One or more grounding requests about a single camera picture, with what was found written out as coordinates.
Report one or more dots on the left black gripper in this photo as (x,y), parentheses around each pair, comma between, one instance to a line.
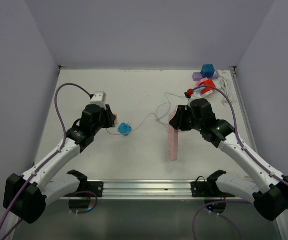
(110,116)

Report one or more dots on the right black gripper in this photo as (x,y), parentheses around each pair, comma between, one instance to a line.
(177,122)

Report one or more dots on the pink power strip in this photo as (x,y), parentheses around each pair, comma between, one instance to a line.
(172,143)

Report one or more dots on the blue plug adapter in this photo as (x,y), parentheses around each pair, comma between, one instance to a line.
(124,129)

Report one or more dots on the salmon charger plug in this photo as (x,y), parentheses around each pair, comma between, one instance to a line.
(116,119)

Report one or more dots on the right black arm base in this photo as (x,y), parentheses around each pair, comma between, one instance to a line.
(207,188)

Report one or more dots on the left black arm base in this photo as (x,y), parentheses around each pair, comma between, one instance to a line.
(85,198)

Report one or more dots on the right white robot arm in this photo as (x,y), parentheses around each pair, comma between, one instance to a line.
(223,136)

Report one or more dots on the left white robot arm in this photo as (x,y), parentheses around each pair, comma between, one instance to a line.
(76,140)

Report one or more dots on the light blue plug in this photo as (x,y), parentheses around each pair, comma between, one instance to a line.
(201,88)

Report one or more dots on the red cube adapter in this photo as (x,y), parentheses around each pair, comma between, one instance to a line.
(207,82)

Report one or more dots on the purple power strip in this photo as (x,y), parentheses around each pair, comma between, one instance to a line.
(197,76)

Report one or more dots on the blue cube adapter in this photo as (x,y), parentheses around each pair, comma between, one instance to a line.
(207,71)

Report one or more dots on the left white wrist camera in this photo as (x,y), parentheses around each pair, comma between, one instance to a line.
(98,98)

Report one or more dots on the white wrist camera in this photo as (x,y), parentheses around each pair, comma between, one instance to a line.
(192,95)
(98,98)

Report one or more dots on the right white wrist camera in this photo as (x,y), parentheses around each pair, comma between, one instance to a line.
(192,95)

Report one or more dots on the aluminium front rail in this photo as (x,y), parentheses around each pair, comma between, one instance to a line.
(146,188)

